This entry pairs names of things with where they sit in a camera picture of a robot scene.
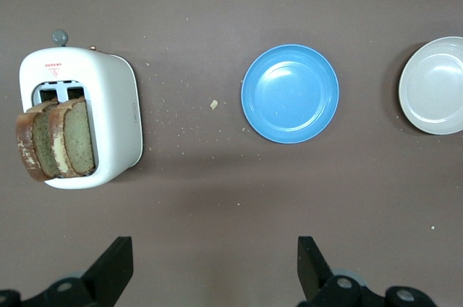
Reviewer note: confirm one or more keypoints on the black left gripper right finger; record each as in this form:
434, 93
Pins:
325, 289

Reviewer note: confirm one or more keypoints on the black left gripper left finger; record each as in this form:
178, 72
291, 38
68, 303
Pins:
94, 285

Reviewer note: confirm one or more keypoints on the brown bread slice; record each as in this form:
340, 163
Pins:
27, 140
77, 140

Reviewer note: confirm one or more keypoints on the blue plate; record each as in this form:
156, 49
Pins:
289, 93

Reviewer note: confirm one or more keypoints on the beige plate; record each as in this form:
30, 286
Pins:
437, 86

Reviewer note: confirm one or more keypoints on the white two-slot toaster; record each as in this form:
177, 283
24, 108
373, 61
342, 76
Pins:
112, 115

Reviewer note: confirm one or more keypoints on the small bread crumb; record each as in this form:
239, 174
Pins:
213, 104

